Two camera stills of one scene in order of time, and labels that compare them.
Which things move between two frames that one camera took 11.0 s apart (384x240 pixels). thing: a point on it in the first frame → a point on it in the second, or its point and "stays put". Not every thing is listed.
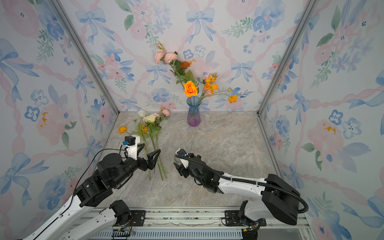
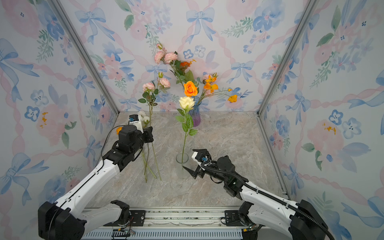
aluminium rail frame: (212, 224) stays put
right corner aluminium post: (310, 5) stays put
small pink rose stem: (164, 113) → (151, 92)
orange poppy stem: (209, 89) stays put
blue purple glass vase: (194, 115) stays put
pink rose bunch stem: (169, 58) stays put
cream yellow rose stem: (150, 118) → (187, 103)
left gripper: (150, 163) → (147, 133)
